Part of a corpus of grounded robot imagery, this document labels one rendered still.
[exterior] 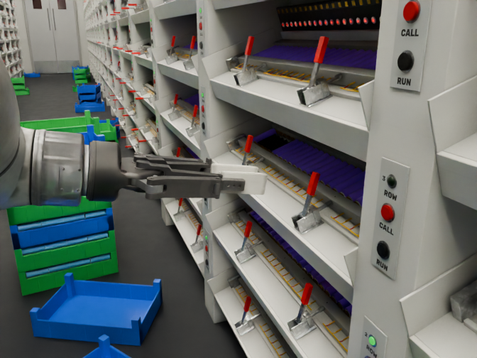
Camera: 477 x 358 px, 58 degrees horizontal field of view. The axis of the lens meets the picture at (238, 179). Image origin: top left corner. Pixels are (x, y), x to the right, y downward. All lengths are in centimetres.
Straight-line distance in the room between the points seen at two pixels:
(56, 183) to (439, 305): 43
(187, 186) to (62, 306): 97
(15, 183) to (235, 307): 76
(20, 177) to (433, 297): 45
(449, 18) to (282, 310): 58
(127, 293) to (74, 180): 91
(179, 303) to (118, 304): 18
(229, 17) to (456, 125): 71
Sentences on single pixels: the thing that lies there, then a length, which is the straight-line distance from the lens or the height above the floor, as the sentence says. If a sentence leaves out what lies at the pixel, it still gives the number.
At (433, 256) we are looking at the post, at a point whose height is 57.
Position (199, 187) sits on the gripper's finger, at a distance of 53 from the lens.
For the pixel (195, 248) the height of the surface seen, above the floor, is 11.
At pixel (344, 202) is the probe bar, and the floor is 53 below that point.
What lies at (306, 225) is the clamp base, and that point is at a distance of 67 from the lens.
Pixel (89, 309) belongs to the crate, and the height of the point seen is 0.
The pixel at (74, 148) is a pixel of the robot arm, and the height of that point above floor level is 65.
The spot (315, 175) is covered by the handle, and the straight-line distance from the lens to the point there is 65.
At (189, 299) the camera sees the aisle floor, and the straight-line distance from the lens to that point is 139.
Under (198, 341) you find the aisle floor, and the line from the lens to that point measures 123.
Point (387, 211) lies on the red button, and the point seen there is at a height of 60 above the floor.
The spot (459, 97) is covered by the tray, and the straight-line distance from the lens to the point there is 42.
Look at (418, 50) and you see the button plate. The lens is 43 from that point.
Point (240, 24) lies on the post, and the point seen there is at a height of 80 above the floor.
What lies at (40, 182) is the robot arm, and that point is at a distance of 52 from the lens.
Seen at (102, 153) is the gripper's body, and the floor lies 64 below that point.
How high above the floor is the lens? 77
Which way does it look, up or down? 19 degrees down
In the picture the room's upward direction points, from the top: straight up
